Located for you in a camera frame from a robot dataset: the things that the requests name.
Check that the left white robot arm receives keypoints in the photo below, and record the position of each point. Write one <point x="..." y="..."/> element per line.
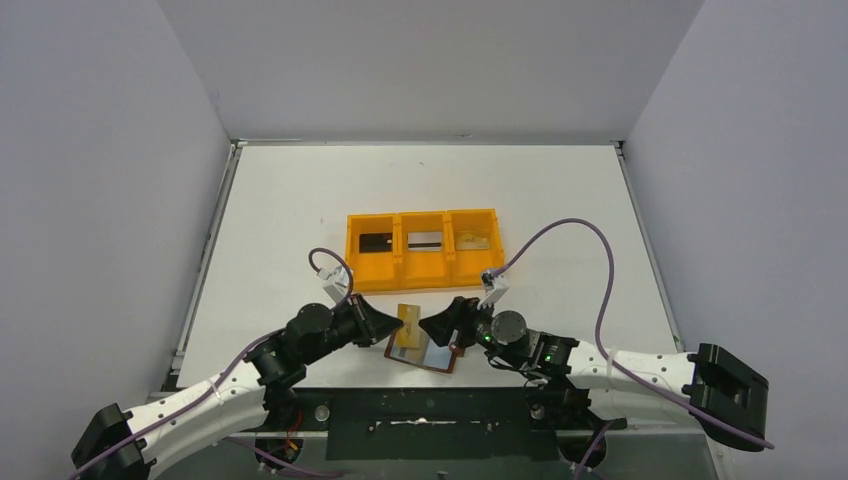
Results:
<point x="143" y="441"/>

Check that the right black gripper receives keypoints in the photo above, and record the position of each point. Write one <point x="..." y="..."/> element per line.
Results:
<point x="460" y="323"/>

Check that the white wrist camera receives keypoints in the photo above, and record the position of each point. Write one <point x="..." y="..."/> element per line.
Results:
<point x="335" y="283"/>
<point x="495" y="286"/>

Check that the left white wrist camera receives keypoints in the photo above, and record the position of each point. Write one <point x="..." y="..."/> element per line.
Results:
<point x="335" y="283"/>

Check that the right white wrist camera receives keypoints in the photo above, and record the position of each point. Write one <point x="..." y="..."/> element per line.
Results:
<point x="495" y="286"/>

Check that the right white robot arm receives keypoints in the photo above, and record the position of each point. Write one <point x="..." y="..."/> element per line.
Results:
<point x="710" y="386"/>

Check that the left yellow bin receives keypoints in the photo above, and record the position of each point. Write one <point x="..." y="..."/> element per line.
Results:
<point x="373" y="272"/>

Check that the black VIP card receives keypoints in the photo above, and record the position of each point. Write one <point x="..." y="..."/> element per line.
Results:
<point x="375" y="243"/>

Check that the yellow bin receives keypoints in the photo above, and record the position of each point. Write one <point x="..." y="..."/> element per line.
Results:
<point x="469" y="265"/>
<point x="373" y="272"/>
<point x="426" y="270"/>

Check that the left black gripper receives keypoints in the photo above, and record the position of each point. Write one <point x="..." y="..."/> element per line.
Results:
<point x="361" y="321"/>

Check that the white magnetic stripe card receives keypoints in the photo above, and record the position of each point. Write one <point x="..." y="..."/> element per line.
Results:
<point x="424" y="241"/>

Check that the middle yellow bin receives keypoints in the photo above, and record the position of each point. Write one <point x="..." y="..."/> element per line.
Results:
<point x="426" y="270"/>

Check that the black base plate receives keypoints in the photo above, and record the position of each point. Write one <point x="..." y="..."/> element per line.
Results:
<point x="534" y="423"/>

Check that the brown leather card holder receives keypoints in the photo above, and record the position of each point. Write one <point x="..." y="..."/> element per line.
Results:
<point x="431" y="357"/>

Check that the right yellow bin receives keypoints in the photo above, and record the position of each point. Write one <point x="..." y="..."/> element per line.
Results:
<point x="469" y="265"/>

